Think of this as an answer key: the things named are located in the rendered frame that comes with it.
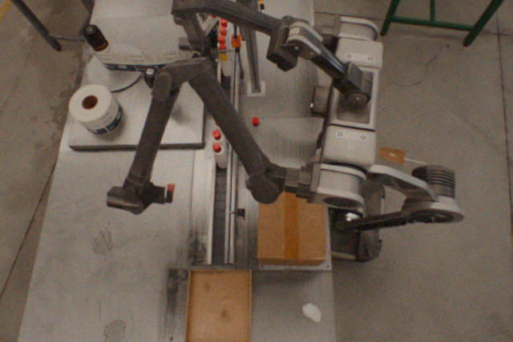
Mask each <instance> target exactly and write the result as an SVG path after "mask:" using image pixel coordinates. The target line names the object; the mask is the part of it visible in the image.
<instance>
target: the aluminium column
mask: <svg viewBox="0 0 513 342"><path fill-rule="evenodd" d="M240 4H242V5H245V6H248V7H250V8H253V9H254V6H253V0H252V2H245V3H240ZM244 38H245V45H246V51H247V57H248V69H249V76H250V83H251V89H252V92H261V75H260V64H259V54H258V45H257V31H256V30H253V29H250V28H248V27H246V26H244Z"/></svg>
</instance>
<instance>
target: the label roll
mask: <svg viewBox="0 0 513 342"><path fill-rule="evenodd" d="M69 110H70V113H71V115H72V116H73V117H74V118H75V119H76V120H77V121H78V122H80V123H81V124H82V125H83V126H84V127H85V128H87V129H88V130H89V131H90V132H91V133H93V134H95V135H106V134H109V133H111V132H112V131H114V130H115V129H116V128H117V127H118V126H119V125H120V123H121V122H122V120H123V108H122V107H121V106H120V104H119V103H118V102H117V100H116V99H115V98H114V97H113V95H112V94H111V93H110V92H109V90H108V89H107V88H106V87H104V86H102V85H99V84H90V85H86V86H84V87H82V88H80V89H79V90H77V91H76V92H75V93H74V94H73V96H72V98H71V101H70V105H69Z"/></svg>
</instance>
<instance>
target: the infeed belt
mask: <svg viewBox="0 0 513 342"><path fill-rule="evenodd" d="M233 27H234V35H235V34H237V26H236V25H234V24H233ZM231 83H232V77H225V76H224V75H223V70H222V67H221V75H220V85H221V86H222V88H223V90H224V92H225V94H226V95H227V96H228V98H229V101H230V87H231ZM235 97H236V52H235V74H234V98H233V106H234V107H235ZM227 175H228V167H226V168H220V167H219V165H218V163H217V162H216V187H215V204H214V220H213V237H212V264H230V263H229V252H230V226H231V214H229V218H228V262H227V263H224V241H225V219H226V197H227ZM231 200H232V147H231V170H230V194H229V210H230V211H231Z"/></svg>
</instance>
